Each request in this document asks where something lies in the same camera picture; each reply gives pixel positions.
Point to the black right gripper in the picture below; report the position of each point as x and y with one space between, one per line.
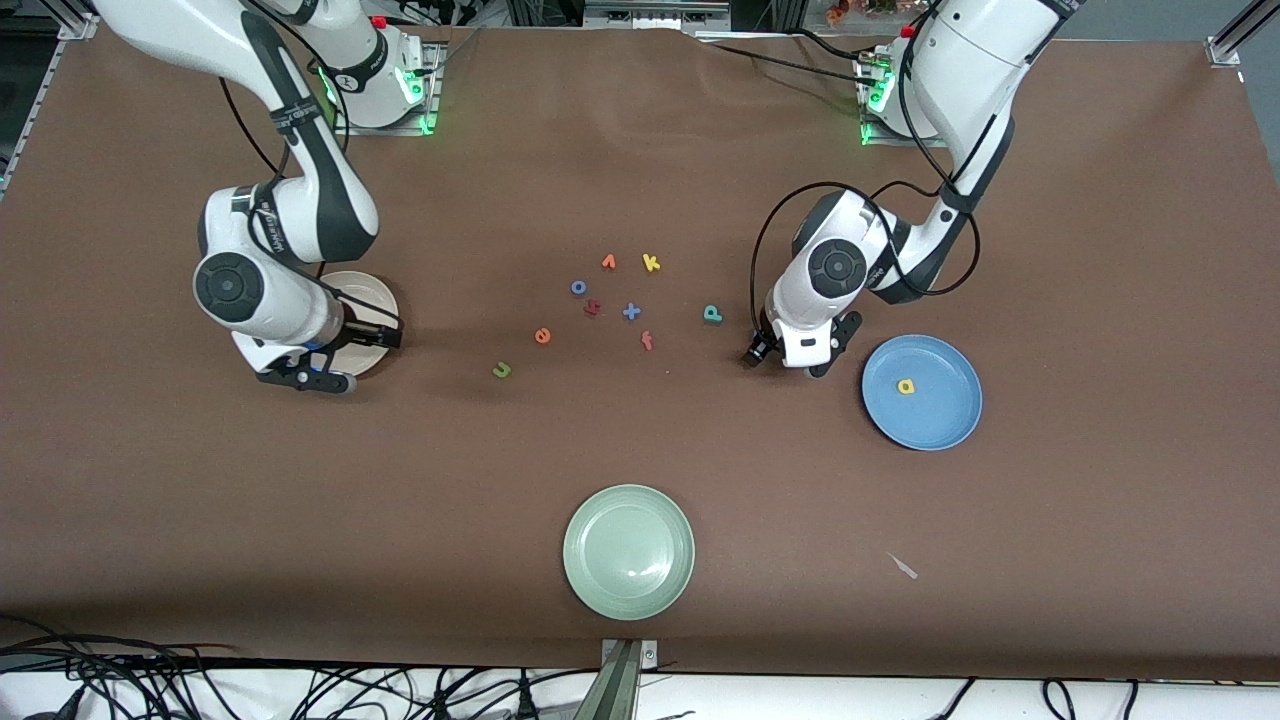
366 332

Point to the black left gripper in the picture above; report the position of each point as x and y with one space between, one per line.
759 349

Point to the teal foam letter p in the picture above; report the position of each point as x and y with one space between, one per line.
711 313

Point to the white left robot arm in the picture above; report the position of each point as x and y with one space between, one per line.
960 70

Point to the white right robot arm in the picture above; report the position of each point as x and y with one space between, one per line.
300 200

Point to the beige brown plate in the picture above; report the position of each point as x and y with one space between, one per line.
375 295

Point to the blue plate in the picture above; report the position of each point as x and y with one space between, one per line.
922 410

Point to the brown table cover sheet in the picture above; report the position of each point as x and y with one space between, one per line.
640 180

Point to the pale green plate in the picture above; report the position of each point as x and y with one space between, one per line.
628 552

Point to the grey tape scrap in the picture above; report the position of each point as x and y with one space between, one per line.
903 566

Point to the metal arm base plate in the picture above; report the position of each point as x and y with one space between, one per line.
885 141
385 130

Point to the metal table edge bracket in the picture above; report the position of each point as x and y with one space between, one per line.
625 680

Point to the aluminium frame profile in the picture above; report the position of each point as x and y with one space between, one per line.
655 12

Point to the aluminium corner post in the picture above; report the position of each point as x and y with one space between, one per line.
1235 35

